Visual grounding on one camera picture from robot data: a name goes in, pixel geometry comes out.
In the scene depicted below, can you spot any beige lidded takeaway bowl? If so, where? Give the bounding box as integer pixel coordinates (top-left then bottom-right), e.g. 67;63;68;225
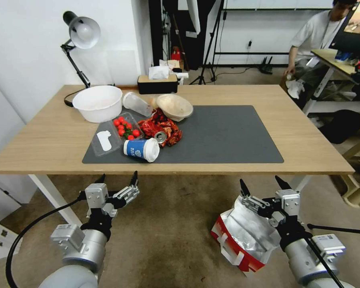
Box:
156;93;194;122

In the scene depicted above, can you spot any whiteboard with black stand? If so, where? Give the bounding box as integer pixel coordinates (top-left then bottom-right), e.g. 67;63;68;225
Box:
213;0;334;67

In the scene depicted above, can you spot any red silver food delivery bag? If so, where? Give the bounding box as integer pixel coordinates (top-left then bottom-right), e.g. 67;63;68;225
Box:
210;195;281;273

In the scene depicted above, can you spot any black computer monitor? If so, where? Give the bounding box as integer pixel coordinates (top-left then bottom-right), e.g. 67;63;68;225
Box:
330;0;360;56

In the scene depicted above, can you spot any dark grey desk mat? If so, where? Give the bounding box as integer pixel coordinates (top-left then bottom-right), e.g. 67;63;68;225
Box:
82;104;285;165

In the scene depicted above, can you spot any silver drink can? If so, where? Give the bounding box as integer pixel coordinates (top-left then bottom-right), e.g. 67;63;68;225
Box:
154;130;168;145

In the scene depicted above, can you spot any brown cardboard box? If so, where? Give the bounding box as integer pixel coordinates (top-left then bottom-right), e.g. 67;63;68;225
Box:
158;59;181;70

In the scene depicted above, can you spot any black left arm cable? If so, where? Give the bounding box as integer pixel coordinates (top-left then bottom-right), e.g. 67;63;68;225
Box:
5;193;88;288

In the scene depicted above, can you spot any white softbox panel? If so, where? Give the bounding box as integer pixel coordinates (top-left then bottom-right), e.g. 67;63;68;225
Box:
186;0;202;34

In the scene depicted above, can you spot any black tripod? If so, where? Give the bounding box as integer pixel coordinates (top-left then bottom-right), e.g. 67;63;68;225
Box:
188;0;226;86

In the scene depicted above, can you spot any crumpled red snack wrapper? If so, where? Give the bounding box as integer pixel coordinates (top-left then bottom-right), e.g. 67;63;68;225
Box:
136;108;183;148

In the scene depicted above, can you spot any white drawer cabinet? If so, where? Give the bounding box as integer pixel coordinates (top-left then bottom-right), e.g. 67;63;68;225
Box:
0;175;39;262

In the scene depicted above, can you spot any black bag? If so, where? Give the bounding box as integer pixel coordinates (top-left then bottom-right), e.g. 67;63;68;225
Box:
320;109;360;145

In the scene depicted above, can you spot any blue paper cup white lid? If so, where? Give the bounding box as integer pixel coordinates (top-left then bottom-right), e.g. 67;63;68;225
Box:
122;137;161;163

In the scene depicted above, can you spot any blue item on desk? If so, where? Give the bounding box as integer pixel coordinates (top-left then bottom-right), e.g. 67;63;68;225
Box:
335;51;354;62

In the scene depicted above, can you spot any black wifi router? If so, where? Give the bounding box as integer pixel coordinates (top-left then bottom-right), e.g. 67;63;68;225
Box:
259;56;274;74

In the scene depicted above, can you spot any white crumpled bag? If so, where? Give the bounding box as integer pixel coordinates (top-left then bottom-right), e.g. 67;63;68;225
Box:
284;78;307;100

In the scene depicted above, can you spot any thin black cable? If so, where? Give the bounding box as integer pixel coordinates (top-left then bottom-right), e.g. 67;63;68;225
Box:
307;223;360;235

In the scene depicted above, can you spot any large white plastic bowl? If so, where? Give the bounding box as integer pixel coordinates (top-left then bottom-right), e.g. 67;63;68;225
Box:
72;85;123;123

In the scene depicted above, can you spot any wooden desk white frame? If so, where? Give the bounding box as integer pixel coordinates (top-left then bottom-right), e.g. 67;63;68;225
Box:
302;48;360;118

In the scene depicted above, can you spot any person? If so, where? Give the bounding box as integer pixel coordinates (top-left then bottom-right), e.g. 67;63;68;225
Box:
283;0;360;100

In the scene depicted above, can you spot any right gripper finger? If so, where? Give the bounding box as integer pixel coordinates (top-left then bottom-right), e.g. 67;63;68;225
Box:
239;178;276;215
274;175;292;191

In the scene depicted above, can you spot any white label on clamshell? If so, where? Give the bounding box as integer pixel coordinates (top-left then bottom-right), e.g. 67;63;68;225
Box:
96;129;113;152

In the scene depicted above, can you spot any white tissue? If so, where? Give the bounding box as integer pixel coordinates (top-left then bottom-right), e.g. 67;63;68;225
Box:
148;66;170;80

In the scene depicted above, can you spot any white roll object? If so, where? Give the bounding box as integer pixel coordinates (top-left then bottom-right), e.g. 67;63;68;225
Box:
171;68;189;86

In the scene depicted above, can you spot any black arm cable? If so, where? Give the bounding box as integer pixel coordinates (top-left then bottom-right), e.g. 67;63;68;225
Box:
5;193;88;288
303;235;345;288

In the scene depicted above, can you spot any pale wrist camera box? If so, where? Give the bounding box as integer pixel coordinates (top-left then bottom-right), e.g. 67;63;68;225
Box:
275;189;301;216
85;183;109;210

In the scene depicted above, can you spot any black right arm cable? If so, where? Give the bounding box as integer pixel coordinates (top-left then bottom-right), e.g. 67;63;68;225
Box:
303;235;345;288

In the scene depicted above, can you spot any clear plastic clamshell container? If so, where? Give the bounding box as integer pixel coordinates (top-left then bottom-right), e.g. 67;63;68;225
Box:
91;111;145;158

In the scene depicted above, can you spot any clear plastic cup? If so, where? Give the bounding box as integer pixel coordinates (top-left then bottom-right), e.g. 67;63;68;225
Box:
122;92;153;117

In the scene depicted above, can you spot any wooden table with white legs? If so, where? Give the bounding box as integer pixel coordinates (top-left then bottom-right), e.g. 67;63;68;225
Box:
0;84;356;228

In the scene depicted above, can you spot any black tissue box wooden lid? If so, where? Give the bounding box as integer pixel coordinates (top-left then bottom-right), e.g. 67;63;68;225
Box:
137;74;179;95

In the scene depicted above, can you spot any black and white desk lamp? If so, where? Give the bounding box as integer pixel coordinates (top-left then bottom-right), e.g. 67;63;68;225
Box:
60;11;102;107

